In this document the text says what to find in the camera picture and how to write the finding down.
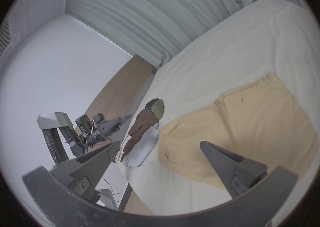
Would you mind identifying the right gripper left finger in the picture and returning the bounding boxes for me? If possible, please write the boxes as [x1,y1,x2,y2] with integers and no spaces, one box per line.
[51,141,121,199]

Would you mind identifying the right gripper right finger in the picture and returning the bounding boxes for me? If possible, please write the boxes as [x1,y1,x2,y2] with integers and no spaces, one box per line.
[200,141,269,200]

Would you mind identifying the beige shorts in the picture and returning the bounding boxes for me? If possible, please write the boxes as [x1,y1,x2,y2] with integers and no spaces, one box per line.
[157,72,317,191]

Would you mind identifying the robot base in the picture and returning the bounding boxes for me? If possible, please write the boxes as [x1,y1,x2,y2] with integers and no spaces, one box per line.
[95,188,119,210]

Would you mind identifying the bed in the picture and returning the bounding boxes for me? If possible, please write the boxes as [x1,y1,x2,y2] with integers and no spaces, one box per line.
[75,0,320,216]

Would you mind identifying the dark brown garment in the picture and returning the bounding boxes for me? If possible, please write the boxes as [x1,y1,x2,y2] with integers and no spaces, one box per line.
[120,108,159,163]

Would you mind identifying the black and olive garment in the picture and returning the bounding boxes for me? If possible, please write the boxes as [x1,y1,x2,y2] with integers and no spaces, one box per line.
[145,98,165,121]

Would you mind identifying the pale grey garment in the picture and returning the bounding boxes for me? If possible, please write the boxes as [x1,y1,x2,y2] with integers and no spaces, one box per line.
[121,123,160,168]

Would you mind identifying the white ceiling air conditioner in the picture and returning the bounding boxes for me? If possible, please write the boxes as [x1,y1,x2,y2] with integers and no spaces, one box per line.
[0,12,22,58]

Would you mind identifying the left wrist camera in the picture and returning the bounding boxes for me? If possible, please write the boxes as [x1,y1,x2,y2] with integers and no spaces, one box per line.
[92,112,106,124]

